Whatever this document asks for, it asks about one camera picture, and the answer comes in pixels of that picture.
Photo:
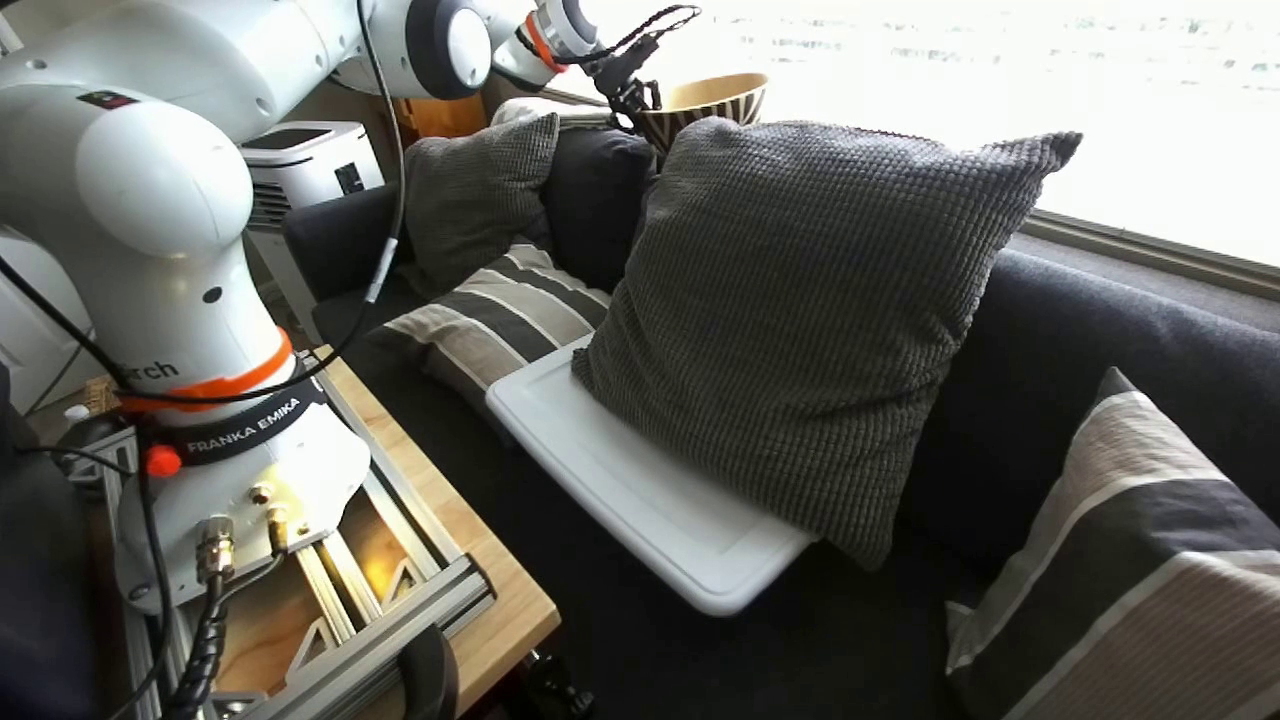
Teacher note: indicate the dark blue cushion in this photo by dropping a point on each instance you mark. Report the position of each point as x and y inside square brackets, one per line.
[602, 201]

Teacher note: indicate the wooden table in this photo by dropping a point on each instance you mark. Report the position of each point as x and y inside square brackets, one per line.
[486, 585]

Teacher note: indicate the beige grey striped cushion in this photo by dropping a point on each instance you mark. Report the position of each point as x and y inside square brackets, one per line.
[502, 322]
[1144, 585]

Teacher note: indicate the small grey cushion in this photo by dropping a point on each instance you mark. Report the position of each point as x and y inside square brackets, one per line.
[473, 201]

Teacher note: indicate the black yellow patterned bowl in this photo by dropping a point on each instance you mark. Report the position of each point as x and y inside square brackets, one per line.
[715, 100]

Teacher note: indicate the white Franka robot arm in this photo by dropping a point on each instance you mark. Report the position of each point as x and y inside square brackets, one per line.
[144, 243]

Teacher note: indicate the grey window sill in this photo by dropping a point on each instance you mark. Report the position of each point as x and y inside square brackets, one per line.
[1144, 250]

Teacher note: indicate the large dark grey cushion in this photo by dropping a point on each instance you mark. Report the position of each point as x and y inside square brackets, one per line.
[801, 334]

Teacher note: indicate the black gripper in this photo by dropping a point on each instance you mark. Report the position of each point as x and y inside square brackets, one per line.
[623, 66]

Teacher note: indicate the dark blue sofa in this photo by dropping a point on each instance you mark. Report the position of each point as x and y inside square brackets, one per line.
[1066, 362]

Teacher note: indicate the white air purifier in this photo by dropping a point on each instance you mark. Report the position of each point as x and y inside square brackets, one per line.
[315, 161]

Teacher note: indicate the white plastic tray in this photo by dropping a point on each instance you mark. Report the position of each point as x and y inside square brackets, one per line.
[643, 492]

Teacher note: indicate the white flat object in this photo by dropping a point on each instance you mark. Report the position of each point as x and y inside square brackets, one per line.
[546, 111]

